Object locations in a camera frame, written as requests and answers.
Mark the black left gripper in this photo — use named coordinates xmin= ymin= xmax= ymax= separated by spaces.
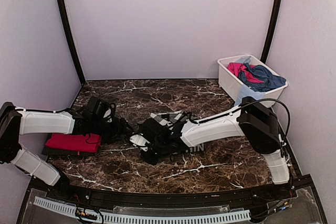
xmin=90 ymin=116 xmax=132 ymax=144

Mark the black white plaid shirt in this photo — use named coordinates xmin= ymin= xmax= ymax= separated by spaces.
xmin=150 ymin=111 xmax=205 ymax=153

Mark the blue garment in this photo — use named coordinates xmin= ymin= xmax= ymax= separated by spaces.
xmin=238 ymin=63 xmax=287 ymax=92

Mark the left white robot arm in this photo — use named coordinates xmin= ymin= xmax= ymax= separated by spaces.
xmin=1 ymin=102 xmax=133 ymax=201

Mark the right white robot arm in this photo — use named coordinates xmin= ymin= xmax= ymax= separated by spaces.
xmin=129 ymin=97 xmax=290 ymax=200

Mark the white plastic laundry bin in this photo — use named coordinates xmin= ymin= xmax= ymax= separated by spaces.
xmin=217 ymin=55 xmax=288 ymax=108

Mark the folded red t-shirt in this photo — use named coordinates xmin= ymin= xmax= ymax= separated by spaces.
xmin=46 ymin=133 xmax=102 ymax=153

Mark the folded black garment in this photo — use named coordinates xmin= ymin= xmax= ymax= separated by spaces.
xmin=42 ymin=146 xmax=97 ymax=157

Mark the light blue cloth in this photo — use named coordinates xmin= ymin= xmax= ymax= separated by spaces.
xmin=234 ymin=84 xmax=265 ymax=106

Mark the pink garment in bin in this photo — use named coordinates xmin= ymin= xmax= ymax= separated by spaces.
xmin=227 ymin=62 xmax=263 ymax=83

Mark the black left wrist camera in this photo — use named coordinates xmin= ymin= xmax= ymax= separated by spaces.
xmin=83 ymin=96 xmax=109 ymax=121

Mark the black front rail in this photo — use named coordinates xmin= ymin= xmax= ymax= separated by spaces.
xmin=47 ymin=182 xmax=289 ymax=210

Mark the white slotted cable duct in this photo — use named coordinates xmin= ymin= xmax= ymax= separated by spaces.
xmin=34 ymin=196 xmax=250 ymax=223

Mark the left black frame post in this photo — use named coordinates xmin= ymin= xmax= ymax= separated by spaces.
xmin=57 ymin=0 xmax=86 ymax=85

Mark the black frame post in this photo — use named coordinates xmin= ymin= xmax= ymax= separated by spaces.
xmin=57 ymin=0 xmax=86 ymax=85
xmin=260 ymin=0 xmax=281 ymax=63

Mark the right black frame post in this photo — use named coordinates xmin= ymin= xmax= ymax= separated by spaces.
xmin=260 ymin=0 xmax=281 ymax=63

